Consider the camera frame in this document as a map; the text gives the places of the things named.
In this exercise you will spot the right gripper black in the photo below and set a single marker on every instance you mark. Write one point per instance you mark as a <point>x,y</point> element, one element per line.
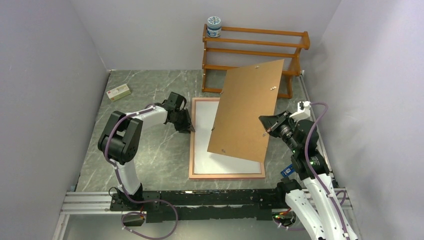
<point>269,121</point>

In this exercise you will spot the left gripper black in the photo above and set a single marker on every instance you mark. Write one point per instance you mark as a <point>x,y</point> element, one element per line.
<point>186,126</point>

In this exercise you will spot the brown frame backing board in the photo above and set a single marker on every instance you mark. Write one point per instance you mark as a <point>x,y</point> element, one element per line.
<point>248,93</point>

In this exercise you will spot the landscape beach photo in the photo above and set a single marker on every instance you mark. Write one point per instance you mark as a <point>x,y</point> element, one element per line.
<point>205,155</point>

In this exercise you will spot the pink wooden picture frame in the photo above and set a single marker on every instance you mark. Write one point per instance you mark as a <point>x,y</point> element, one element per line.
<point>192,142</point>

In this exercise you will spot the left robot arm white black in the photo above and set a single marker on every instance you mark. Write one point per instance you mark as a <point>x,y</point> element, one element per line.
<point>120,139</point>

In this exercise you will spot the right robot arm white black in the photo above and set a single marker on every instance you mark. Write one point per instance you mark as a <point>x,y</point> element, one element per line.
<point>324,219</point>

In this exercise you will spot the small white green box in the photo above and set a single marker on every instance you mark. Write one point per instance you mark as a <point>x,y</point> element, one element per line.
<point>118,92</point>

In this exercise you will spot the orange wooden rack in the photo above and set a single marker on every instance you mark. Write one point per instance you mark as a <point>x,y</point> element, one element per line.
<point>239,46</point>

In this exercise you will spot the blue white lidded jar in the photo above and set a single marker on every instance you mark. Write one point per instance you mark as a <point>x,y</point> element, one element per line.
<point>214,27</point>

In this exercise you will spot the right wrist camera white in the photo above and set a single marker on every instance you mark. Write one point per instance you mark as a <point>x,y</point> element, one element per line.
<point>303,111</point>

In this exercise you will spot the blue black handled tool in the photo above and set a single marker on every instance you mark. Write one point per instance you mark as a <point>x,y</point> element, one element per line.
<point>287,171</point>

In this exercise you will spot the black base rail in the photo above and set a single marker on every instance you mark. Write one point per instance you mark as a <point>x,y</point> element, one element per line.
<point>185,205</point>

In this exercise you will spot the aluminium extrusion rail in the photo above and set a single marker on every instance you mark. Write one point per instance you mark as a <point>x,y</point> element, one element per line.
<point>81,203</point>

